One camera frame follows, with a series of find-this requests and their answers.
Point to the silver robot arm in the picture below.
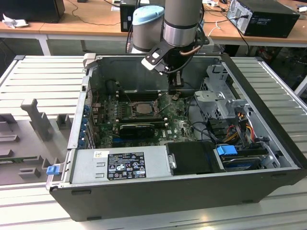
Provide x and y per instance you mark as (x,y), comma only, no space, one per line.
(180,31)

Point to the black graphics card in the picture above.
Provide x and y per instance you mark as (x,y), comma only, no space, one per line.
(136,131)

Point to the metal drive cage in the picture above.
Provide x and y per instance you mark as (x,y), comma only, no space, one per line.
(208,97)

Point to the black plastic shroud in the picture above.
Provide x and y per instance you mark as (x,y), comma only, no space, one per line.
(192,158)

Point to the black desktop computer tower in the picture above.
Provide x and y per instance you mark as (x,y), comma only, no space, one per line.
(268,21)

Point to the blue case latch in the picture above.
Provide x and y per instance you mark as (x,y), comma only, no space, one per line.
(52,170)

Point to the large black box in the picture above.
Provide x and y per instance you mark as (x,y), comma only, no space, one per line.
(31,9)

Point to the CPU socket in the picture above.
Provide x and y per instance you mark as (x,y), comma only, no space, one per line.
(133,115)

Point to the small black box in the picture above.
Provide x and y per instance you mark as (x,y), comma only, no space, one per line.
(126,16)

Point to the crumpled white paper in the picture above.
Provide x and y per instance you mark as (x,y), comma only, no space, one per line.
(14,22)

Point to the black open PC case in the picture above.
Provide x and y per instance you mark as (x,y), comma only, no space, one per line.
(144,198)

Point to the hard disk in blue carrier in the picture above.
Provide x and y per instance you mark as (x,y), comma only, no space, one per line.
(225,151)

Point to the coin cell battery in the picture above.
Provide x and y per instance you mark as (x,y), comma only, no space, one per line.
(175,97)

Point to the wooden desk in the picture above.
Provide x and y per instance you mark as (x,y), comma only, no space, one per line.
(96,21)

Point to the black label sticker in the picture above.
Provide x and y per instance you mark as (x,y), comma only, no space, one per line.
(126,165)

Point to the grey power supply unit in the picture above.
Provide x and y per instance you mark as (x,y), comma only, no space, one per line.
(84,165)

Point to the black RAM slot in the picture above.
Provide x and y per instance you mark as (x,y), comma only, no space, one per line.
(144,93)
(144,97)
(158,123)
(124,118)

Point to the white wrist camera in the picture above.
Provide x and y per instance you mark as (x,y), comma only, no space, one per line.
(153,60)

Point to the grey parts rack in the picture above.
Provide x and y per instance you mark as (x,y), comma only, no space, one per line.
(36,143)

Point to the green motherboard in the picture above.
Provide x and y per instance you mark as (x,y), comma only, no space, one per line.
(177,124)

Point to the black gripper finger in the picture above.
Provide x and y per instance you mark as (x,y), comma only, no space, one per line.
(175,89)

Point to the metal locking lever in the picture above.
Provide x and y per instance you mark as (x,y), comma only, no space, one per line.
(161,97)
(128,98)

